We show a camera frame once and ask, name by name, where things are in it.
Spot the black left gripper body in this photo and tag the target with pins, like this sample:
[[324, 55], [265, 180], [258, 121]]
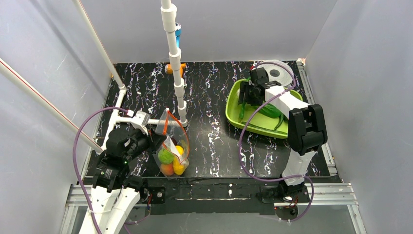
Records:
[[154, 140]]

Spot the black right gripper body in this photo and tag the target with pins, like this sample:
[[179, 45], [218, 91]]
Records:
[[251, 95]]

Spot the light green lime toy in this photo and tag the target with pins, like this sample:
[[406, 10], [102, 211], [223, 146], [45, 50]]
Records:
[[165, 156]]

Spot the clear zip top bag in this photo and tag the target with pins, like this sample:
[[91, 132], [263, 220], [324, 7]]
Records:
[[170, 126]]

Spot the peach toy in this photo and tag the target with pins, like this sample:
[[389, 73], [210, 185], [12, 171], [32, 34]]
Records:
[[167, 169]]

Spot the yellow banana toy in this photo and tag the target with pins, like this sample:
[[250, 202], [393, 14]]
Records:
[[178, 166]]

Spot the dark red plum toy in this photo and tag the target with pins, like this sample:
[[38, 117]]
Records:
[[174, 141]]

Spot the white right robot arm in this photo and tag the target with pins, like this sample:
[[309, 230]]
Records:
[[306, 123]]

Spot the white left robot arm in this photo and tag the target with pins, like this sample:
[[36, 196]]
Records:
[[114, 190]]

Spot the bok choy toy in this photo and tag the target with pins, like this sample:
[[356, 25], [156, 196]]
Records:
[[270, 111]]

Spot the green plastic basin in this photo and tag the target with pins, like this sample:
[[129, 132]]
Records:
[[284, 99]]

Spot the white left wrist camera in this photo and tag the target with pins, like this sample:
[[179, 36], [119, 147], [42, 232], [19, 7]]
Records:
[[140, 121]]

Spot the aluminium rail frame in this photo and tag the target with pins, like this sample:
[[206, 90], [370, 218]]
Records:
[[215, 182]]

